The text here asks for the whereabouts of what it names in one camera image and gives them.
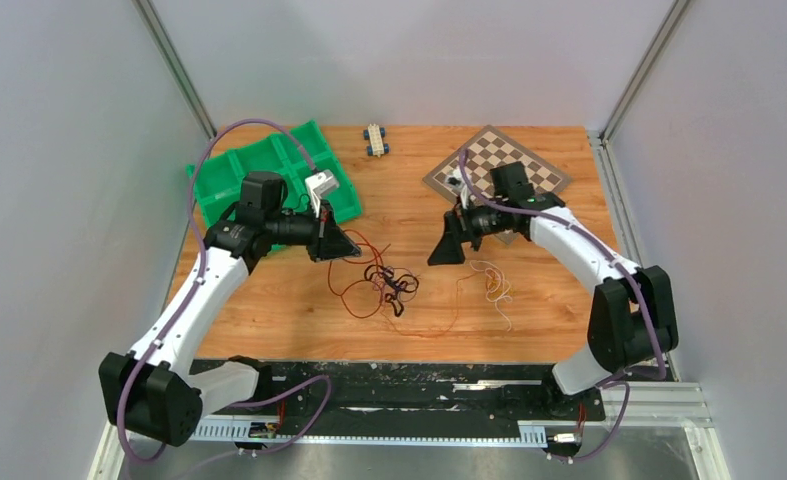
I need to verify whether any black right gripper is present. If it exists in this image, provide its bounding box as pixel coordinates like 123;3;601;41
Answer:
428;195;508;267

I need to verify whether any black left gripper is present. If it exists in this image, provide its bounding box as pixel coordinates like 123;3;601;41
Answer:
265;199;361;262

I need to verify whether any black ribbon cable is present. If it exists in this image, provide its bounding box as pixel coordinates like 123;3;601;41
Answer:
363;263;421;319

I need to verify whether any dark red wire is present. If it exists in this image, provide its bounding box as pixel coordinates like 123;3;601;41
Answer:
326;228;394;321

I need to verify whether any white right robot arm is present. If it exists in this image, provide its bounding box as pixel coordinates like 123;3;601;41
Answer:
428;162;679;418

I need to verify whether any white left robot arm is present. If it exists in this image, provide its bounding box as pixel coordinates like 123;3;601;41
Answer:
99;170;361;446

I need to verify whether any brown white chessboard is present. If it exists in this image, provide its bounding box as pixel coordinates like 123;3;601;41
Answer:
423;125;571;210

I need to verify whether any white blue toy brick car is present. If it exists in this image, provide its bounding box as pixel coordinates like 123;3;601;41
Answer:
363;123;390;157

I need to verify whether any green compartment tray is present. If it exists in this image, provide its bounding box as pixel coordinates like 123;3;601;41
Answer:
194;120;363;226

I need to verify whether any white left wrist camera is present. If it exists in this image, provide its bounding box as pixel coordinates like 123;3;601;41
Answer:
304;170;340;217

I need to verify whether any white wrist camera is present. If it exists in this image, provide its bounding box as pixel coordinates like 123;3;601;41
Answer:
304;170;340;217
445;169;473;210

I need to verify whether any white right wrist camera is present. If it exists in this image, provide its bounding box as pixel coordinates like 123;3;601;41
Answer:
445;169;473;210

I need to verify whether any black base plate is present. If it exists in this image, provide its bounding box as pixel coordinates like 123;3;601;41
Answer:
223;361;606;439

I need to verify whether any aluminium frame rail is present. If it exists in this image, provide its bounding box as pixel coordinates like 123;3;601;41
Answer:
88;370;732;480

